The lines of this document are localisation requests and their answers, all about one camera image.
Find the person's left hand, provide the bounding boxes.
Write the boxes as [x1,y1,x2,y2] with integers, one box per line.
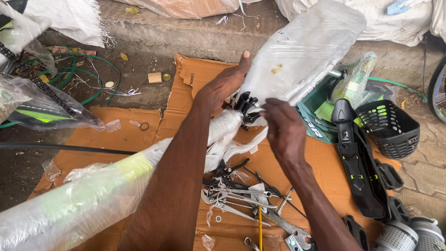
[193,50,253,114]

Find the person's right hand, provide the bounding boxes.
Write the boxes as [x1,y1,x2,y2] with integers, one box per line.
[259,98,309,169]

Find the plastic-wrapped bicycle frame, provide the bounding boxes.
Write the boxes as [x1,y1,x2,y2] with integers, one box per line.
[0,0,367,251]

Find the black seat clamp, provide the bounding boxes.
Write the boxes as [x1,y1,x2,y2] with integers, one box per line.
[234,91,260,124]

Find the green printed cardboard pieces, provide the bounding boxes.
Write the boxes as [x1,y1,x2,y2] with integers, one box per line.
[295,74,385,144]

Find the brown cardboard sheet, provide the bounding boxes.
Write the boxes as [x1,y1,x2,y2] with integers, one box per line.
[28,53,402,251]

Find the thin black rod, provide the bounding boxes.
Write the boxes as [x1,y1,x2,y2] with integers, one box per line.
[242,166,308,219]

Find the silver socket tool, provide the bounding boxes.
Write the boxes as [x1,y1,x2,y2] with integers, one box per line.
[276,187,295,215]

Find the black brake levers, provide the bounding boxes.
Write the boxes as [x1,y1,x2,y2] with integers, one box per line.
[202,158,251,189]

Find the silver pliers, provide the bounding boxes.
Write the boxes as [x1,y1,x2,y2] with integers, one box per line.
[201,186,278,210]

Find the plastic-wrapped green bicycle part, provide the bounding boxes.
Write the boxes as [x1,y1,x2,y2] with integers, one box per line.
[330,52,378,109]

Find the silver open wrench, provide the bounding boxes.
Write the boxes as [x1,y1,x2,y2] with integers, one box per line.
[213,202,272,228]

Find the silver flat multi spanner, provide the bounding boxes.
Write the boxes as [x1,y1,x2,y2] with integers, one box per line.
[261,208,313,251]

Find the yellow screwdriver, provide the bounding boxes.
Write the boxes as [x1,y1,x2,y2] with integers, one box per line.
[257,205,263,251]

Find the black plastic basket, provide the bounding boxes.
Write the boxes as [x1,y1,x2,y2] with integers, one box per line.
[355,100,421,160]

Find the black bicycle pedal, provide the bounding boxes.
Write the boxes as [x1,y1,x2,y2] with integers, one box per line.
[386,196,411,224]
[343,215,371,251]
[374,159,405,191]

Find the small clear plastic bag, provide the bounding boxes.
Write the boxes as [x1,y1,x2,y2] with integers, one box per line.
[105,119,122,133]

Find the grey ribbed plastic part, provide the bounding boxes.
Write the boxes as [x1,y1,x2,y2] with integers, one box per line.
[374,220,419,251]
[410,216,446,251]

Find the large white sack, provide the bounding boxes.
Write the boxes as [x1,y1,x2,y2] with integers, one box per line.
[275,0,446,47]

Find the bicycle wheel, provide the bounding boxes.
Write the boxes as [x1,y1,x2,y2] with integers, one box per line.
[426,52,446,125]

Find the white woven sack frayed edge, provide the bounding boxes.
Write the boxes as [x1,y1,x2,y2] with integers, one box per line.
[24,0,116,49]

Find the blue cloth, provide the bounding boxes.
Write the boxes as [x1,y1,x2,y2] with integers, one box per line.
[386,0,412,16]

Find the crumpled clear plastic bag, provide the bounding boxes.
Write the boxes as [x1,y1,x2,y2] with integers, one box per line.
[42,159,62,182]

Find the black plastic chain guard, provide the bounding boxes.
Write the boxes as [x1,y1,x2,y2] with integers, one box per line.
[330,99,390,219]

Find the small silver ring spanner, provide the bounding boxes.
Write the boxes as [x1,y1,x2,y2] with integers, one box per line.
[243,237,261,251]

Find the black cable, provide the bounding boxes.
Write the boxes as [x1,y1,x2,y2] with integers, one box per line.
[0,142,138,156]

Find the plastic-wrapped bicycle with chain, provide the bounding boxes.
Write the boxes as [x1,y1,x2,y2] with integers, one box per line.
[0,0,106,132]

